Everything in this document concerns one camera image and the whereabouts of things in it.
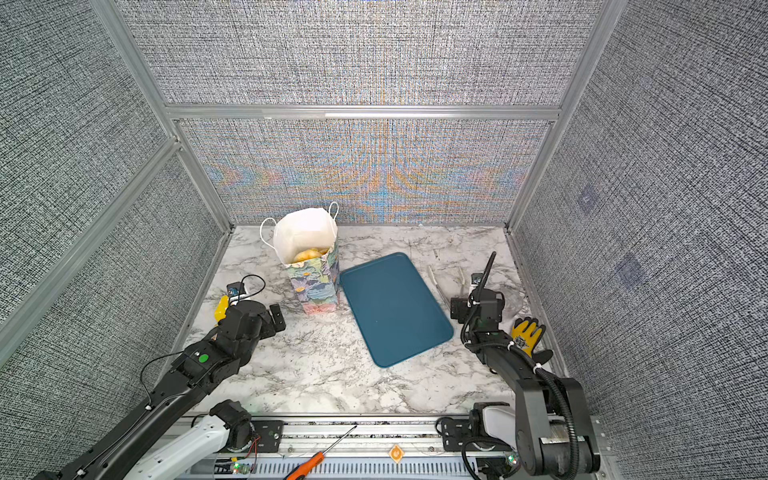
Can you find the teal rectangular tray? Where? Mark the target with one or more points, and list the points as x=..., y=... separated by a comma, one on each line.
x=394, y=309

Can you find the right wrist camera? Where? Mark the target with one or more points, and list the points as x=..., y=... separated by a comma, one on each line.
x=476, y=280

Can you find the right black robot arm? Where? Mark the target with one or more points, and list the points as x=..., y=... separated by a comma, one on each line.
x=553, y=432

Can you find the orange handled screwdriver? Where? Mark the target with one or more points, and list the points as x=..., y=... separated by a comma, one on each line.
x=304, y=469

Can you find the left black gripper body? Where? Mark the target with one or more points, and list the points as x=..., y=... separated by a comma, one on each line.
x=268, y=331

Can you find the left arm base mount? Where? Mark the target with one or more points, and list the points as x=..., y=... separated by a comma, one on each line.
x=260, y=436

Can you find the aluminium front rail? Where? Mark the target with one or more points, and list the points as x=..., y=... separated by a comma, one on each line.
x=364, y=454

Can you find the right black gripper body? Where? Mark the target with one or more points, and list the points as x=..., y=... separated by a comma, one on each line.
x=472, y=322

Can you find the fake ring donut bread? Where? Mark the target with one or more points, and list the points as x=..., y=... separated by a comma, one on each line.
x=310, y=254

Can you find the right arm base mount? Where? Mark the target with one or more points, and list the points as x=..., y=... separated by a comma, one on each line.
x=483, y=456

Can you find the yellow work glove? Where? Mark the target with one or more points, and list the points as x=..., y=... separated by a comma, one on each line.
x=527, y=333

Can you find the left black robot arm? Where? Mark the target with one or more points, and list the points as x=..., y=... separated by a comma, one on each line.
x=194, y=373

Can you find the yellow toy spatula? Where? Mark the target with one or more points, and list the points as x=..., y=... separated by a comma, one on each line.
x=220, y=311

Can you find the white floral paper bag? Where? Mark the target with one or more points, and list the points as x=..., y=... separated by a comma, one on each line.
x=305, y=242

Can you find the small orange tag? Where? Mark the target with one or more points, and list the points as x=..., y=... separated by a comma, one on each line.
x=396, y=454

